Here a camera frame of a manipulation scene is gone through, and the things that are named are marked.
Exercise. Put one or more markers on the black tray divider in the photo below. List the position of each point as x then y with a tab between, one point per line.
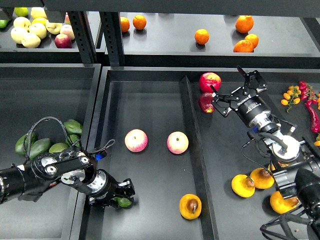
200	175

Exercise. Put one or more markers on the yellow pear lower pile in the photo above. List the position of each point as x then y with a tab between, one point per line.
281	205

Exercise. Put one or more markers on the pale yellow apple centre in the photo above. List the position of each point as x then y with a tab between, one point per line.
38	29

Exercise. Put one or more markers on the black left tray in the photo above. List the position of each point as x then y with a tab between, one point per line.
44	94

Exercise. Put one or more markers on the red chili pepper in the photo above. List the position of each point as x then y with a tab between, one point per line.
314	118

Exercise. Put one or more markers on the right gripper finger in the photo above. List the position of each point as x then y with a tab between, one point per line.
222	102
253	82

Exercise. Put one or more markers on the dark red apple on shelf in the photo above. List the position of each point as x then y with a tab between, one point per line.
63	41

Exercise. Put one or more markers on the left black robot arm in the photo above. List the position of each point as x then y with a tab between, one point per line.
74	167

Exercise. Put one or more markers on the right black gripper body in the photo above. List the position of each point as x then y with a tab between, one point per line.
251	109

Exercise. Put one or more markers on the orange far left shelf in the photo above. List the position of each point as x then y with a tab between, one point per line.
125	24

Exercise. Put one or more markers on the pink apple right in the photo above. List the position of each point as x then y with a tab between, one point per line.
177	142

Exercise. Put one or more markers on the green avocado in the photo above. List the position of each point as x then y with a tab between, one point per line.
123	202

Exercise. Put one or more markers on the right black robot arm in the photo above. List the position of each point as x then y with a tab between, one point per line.
294	164

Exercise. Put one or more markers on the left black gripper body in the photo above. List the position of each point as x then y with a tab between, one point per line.
104	186

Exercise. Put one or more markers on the black centre tray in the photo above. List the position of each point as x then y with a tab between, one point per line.
150	100

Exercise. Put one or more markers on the green lime on shelf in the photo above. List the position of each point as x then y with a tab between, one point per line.
21	11

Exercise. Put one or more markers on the pink apple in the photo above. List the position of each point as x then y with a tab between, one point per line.
136	140
177	142

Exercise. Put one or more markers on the pale yellow apple front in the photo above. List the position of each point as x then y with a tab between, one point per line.
30	40

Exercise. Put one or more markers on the bright red apple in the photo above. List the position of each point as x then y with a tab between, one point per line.
209	79

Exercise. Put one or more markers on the yellow cherry tomato bunch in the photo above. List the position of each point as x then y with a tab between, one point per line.
291	97

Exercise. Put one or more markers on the pink apple left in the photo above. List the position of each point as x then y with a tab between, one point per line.
136	140

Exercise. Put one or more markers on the pale pink peach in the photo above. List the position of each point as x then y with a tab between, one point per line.
68	30

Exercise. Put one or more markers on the yellow pear with brown stem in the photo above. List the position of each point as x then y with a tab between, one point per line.
190	206

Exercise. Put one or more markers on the orange front right shelf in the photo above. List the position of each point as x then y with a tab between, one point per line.
243	46

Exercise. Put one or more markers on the black shelf upright post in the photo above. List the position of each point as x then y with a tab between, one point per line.
111	28

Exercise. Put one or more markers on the red cherry tomato bunch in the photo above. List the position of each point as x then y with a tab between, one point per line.
306	91

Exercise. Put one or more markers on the orange middle shelf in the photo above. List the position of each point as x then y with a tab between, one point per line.
201	36

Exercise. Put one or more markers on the pale yellow apple upper left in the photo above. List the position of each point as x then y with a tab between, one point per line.
22	22

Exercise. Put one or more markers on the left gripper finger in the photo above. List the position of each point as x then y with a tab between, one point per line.
105	202
126	188

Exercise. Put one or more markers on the pale yellow apple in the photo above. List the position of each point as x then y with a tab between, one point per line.
53	27
22	22
38	29
30	40
17	34

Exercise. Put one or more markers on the pale yellow apple right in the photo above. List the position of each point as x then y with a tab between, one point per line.
53	27

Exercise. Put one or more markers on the black tray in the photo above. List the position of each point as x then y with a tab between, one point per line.
150	100
44	94

